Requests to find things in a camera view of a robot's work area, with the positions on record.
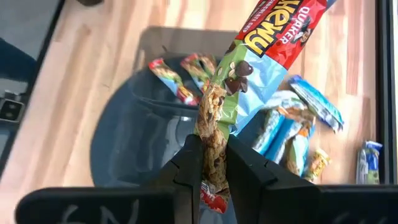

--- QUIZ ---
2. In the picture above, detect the round dark woven placemat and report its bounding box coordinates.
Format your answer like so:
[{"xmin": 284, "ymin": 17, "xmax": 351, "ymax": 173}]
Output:
[{"xmin": 90, "ymin": 62, "xmax": 268, "ymax": 187}]

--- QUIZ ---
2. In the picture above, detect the black rounded object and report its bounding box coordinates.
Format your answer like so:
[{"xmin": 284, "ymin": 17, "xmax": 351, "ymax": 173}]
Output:
[{"xmin": 76, "ymin": 0, "xmax": 104, "ymax": 7}]

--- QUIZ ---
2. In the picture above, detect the dark blue Chewy granola bar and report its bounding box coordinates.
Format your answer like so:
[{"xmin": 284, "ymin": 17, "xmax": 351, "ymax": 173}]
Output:
[{"xmin": 355, "ymin": 141, "xmax": 384, "ymax": 185}]

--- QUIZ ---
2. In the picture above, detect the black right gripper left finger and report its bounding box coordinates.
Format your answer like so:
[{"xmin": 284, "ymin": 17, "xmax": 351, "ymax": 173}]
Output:
[{"xmin": 15, "ymin": 134, "xmax": 205, "ymax": 224}]

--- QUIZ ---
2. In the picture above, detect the light blue granola bar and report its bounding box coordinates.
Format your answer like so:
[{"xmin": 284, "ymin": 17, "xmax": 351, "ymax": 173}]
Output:
[
  {"xmin": 264, "ymin": 89, "xmax": 315, "ymax": 124},
  {"xmin": 288, "ymin": 74, "xmax": 345, "ymax": 133},
  {"xmin": 264, "ymin": 119, "xmax": 303, "ymax": 165},
  {"xmin": 284, "ymin": 124, "xmax": 317, "ymax": 177},
  {"xmin": 252, "ymin": 109, "xmax": 286, "ymax": 156}
]

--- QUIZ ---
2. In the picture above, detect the black socket box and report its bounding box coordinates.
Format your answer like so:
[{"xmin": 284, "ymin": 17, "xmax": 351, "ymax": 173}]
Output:
[{"xmin": 0, "ymin": 89, "xmax": 26, "ymax": 124}]

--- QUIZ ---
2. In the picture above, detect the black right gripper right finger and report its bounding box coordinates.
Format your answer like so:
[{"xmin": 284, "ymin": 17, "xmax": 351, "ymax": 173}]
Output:
[{"xmin": 226, "ymin": 134, "xmax": 398, "ymax": 224}]

